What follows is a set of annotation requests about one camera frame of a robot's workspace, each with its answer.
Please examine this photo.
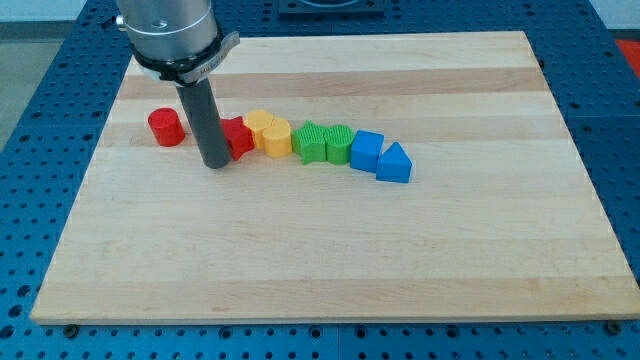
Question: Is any yellow heart block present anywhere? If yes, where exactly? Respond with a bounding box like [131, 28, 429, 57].
[243, 109, 292, 158]

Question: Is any red cylinder block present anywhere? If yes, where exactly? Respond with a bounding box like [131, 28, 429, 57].
[147, 108, 185, 147]

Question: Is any light wooden board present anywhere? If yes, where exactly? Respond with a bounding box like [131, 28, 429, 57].
[31, 31, 639, 325]

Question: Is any red star block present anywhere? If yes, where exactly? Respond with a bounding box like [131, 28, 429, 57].
[221, 116, 255, 161]

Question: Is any green cylinder block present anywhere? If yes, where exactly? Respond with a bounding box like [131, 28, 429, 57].
[324, 124, 355, 165]

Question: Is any blue cube block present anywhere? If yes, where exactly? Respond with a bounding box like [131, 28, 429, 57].
[350, 130, 384, 173]

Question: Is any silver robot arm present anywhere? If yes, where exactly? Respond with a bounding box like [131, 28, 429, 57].
[116, 0, 240, 87]

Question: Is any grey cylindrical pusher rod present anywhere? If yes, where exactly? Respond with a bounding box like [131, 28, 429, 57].
[177, 80, 231, 169]

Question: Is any green star block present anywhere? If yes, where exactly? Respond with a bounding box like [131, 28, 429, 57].
[291, 121, 326, 165]

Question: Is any blue triangle block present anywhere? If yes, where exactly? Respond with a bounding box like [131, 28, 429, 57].
[376, 142, 413, 183]

